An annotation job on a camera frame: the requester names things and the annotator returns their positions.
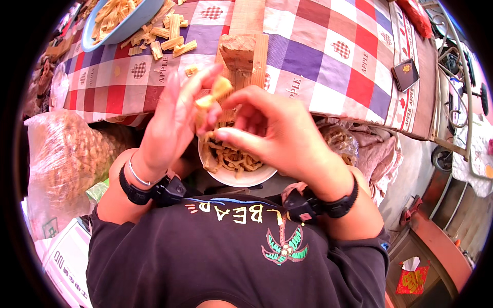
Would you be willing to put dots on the person's right hand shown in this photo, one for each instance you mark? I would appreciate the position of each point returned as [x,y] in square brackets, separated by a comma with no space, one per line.
[296,142]

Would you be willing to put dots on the green packet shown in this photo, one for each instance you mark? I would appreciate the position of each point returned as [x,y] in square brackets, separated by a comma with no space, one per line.
[98,190]

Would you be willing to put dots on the black phone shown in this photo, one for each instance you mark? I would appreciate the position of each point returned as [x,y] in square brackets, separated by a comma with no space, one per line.
[405,75]

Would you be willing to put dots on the metal frame cart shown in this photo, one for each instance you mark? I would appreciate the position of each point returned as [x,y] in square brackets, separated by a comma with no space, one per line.
[456,61]

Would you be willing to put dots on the red paper packet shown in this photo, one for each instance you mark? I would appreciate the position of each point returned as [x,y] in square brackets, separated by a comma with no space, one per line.
[412,279]

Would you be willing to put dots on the white bowl of tofu strips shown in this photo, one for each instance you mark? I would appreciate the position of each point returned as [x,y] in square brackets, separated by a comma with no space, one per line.
[238,175]

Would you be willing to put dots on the heap of bags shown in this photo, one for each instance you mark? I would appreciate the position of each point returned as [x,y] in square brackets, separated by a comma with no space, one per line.
[42,84]

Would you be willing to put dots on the black wrist band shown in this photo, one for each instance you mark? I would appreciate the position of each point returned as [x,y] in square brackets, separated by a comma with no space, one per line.
[165,190]
[304,208]

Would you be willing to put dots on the clear bag of tofu strips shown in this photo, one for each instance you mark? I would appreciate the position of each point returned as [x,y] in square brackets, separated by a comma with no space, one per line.
[341,140]

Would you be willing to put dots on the white printed carton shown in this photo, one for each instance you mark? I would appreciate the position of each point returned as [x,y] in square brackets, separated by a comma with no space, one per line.
[69,261]

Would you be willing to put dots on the person's left hand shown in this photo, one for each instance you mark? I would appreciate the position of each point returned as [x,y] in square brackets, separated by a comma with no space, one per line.
[165,131]

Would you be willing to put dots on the small tofu stick piece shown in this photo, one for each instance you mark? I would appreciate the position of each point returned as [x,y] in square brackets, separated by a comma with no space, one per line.
[191,69]

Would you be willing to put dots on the person's left fingers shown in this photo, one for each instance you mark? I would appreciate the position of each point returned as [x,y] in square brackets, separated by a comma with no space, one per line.
[173,100]

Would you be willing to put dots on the white patterned cloth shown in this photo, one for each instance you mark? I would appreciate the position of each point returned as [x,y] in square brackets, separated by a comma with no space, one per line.
[475,154]

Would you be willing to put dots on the wooden cabinet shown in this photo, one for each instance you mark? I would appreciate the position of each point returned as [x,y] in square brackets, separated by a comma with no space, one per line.
[435,250]

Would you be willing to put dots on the red tool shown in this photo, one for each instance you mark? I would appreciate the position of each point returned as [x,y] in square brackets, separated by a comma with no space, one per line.
[410,210]

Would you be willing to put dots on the blue bowl of tofu sticks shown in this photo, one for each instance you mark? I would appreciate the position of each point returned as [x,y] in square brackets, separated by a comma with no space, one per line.
[127,23]

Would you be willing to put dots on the yellow tofu skin piece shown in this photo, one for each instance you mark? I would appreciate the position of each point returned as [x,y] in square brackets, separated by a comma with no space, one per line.
[219,87]

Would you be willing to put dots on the person's body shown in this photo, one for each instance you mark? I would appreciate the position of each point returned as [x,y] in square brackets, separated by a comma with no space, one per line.
[215,261]

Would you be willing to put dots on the large clear sack of tofu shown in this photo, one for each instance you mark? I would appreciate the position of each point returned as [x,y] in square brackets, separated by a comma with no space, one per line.
[65,165]

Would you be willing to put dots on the pile of cut tofu sticks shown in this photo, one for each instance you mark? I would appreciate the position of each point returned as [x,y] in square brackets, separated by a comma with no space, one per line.
[169,32]

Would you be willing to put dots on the pink cloth sack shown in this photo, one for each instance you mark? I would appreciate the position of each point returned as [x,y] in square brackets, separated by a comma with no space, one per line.
[379,158]

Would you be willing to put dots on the red plastic bag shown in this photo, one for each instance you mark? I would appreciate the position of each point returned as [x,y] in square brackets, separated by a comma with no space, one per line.
[418,15]

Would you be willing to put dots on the checked tablecloth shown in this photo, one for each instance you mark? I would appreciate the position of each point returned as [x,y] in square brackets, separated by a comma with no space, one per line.
[327,57]

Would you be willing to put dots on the wooden cutting stand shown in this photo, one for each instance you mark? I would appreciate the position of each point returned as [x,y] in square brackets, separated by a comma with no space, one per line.
[242,50]

